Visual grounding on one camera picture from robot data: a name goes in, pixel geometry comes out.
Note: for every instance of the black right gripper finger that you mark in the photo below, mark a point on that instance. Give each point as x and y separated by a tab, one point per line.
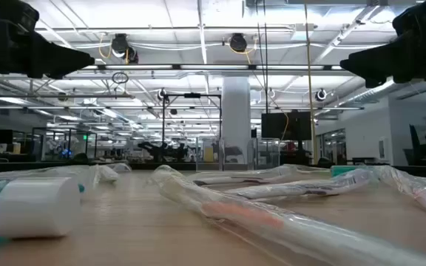
379	63

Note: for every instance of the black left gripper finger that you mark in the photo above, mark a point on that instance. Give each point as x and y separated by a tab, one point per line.
57	61

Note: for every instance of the blue mouthwash bottle white cap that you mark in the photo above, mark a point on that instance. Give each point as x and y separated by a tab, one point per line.
342	170
35	207

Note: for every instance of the purple toothbrush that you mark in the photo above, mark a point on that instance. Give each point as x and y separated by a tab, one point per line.
242	176
301	187

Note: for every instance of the black background robot arm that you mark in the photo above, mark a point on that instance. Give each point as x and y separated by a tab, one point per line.
154	149

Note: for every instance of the black office chair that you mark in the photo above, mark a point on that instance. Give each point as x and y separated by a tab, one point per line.
414	138

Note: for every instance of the black television monitor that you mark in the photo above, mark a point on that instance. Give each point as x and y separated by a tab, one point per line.
283	127

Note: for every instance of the white building column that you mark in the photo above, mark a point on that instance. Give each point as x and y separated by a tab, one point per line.
235	111

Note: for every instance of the long strip light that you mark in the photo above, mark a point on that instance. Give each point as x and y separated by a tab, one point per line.
213	67

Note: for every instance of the yellow container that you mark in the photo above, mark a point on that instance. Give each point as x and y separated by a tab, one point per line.
208	155

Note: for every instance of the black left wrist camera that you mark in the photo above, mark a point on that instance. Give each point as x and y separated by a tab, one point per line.
17	14

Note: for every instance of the black framed glass enclosure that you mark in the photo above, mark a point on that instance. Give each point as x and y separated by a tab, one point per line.
50	146

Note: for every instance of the black background station frame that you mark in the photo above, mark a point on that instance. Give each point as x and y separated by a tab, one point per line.
192	95

